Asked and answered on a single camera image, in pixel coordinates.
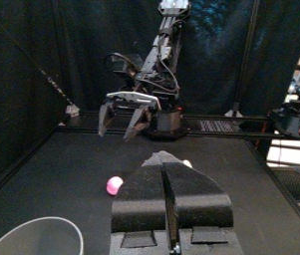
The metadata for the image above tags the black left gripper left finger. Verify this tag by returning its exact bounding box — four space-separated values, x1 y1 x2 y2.
110 150 167 234

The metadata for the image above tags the black mesh panel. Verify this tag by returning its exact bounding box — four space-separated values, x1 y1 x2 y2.
270 166 300 204

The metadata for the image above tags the black device with silver part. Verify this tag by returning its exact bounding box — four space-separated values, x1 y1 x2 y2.
269 101 300 144

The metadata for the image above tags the striped vent grille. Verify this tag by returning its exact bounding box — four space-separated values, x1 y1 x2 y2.
198 120 236 133

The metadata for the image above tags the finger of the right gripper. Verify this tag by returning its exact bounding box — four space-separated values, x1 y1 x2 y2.
122 105 151 140
97 101 117 138

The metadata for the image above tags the black vertical frame post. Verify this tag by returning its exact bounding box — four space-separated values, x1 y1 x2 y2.
232 0 261 118

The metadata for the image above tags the grey bowl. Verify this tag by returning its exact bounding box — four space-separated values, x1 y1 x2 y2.
0 216 86 255

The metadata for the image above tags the black horizontal frame rail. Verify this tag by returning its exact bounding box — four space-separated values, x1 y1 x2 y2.
56 113 290 140

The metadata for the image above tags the pink ball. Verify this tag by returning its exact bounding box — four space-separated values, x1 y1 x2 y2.
106 175 125 196

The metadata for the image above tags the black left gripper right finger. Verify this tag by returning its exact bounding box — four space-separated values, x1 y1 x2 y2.
161 150 234 233

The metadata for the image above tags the thin diagonal cable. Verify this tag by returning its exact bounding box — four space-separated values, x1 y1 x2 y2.
0 3 75 107

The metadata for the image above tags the white corner bracket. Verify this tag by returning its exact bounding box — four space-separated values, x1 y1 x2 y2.
64 104 82 118
224 109 244 119

